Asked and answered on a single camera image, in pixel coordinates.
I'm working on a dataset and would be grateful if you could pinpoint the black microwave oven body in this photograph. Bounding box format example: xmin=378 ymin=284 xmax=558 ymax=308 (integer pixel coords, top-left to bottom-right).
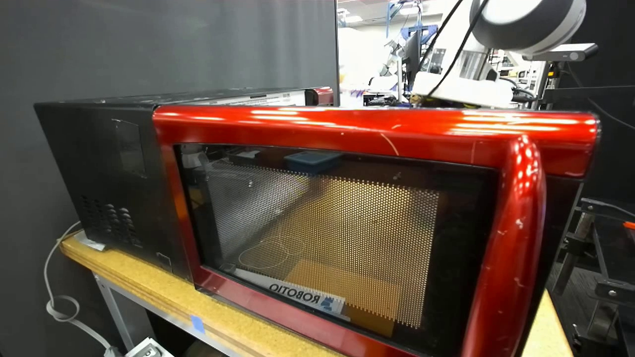
xmin=34 ymin=86 xmax=342 ymax=280

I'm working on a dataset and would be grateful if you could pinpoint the black computer monitor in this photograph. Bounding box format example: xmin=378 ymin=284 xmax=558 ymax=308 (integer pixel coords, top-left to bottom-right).
xmin=398 ymin=28 xmax=427 ymax=90

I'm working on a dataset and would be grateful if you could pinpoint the white power strip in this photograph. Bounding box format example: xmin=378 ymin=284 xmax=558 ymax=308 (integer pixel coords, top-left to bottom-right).
xmin=124 ymin=338 xmax=175 ymax=357

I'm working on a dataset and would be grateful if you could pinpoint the black tripod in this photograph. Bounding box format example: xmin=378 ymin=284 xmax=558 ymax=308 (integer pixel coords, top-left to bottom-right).
xmin=546 ymin=197 xmax=635 ymax=357

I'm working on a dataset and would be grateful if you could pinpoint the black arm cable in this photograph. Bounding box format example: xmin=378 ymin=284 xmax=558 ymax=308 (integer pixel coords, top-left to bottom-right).
xmin=423 ymin=0 xmax=493 ymax=100

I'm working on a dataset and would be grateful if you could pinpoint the grey metal table frame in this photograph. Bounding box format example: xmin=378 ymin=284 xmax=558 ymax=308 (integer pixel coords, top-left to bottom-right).
xmin=94 ymin=274 xmax=201 ymax=357

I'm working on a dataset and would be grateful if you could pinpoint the white power cable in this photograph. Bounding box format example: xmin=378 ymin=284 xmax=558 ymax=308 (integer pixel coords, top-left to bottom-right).
xmin=42 ymin=221 xmax=116 ymax=354

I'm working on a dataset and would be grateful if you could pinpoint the grey bar camera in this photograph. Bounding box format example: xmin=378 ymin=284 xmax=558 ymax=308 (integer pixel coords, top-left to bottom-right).
xmin=546 ymin=42 xmax=600 ymax=66

